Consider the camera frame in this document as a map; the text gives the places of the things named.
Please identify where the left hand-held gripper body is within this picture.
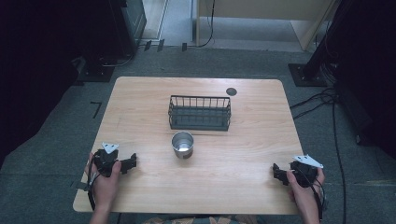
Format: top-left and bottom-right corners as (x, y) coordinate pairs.
(92, 142), (121, 178)

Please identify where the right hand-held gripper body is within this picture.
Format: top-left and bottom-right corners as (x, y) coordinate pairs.
(290, 154), (324, 189)

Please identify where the person's right hand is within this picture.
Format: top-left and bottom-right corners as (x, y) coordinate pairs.
(286, 167), (327, 213)

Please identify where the person's left hand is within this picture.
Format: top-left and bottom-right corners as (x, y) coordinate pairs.
(85, 151), (122, 213)

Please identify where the silver metal cup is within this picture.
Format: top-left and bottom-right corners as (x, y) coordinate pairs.
(170, 131), (195, 160)

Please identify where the black flat stand base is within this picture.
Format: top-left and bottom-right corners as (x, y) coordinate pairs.
(76, 56), (117, 84)

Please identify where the person's patterned clothing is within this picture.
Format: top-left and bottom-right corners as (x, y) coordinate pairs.
(141, 214), (260, 224)

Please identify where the black stand with square base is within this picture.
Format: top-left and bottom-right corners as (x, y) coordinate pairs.
(287, 0), (353, 88)

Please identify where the black equipment cabinet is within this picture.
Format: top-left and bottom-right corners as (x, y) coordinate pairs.
(92, 0), (148, 60)

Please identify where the light wooden cabinet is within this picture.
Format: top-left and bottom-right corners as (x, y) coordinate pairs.
(195, 0), (338, 52)

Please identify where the right hand-held gripper cable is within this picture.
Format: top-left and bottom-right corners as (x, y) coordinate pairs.
(298, 170), (328, 222)

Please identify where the hand-held gripper cable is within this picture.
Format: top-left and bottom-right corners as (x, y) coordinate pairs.
(298, 170), (328, 222)
(87, 154), (103, 212)

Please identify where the long black floor cable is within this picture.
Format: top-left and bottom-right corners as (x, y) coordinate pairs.
(331, 92), (347, 224)

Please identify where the left hand-held gripper cable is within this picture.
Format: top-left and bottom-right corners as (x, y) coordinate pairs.
(87, 154), (103, 212)

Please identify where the bundle of black floor cables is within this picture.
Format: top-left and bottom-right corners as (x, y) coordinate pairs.
(289, 87), (339, 121)

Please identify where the black wire basket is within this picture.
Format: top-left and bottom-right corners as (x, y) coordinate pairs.
(167, 94), (233, 132)

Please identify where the black hanging cable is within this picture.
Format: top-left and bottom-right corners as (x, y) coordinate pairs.
(197, 0), (217, 49)

